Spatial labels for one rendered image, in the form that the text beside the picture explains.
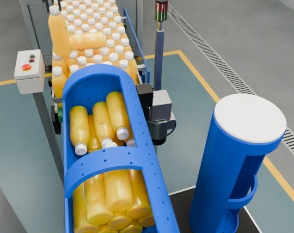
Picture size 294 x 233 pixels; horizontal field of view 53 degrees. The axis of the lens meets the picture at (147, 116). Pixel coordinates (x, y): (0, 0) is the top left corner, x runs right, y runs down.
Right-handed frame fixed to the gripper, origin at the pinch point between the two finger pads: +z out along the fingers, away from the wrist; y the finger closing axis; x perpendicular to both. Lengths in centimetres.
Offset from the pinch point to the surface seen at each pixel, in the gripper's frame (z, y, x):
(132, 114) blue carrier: 16, 21, -51
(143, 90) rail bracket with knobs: 36, 33, -15
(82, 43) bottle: 22.0, 8.4, 6.1
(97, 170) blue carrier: 14, 9, -72
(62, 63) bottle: 30.3, -1.9, 4.1
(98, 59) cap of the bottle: 26.6, 14.8, -1.8
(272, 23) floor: 135, 261, 214
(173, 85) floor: 136, 91, 108
